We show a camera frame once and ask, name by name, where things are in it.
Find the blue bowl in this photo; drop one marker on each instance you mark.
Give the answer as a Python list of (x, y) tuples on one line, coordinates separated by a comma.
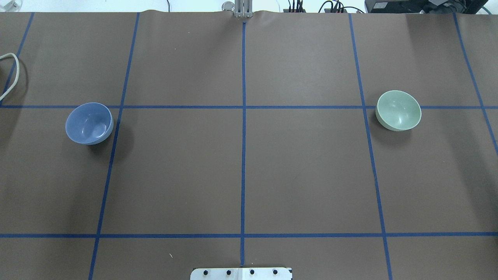
[(89, 124)]

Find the green bowl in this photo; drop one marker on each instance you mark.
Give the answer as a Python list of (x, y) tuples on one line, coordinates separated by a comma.
[(398, 111)]

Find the black device at back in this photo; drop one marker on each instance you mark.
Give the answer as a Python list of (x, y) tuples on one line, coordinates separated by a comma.
[(424, 6)]

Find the metal camera stand post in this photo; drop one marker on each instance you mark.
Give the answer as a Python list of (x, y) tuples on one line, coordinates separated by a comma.
[(240, 8)]

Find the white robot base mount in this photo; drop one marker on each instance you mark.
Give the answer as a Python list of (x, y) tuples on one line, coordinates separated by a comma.
[(262, 273)]

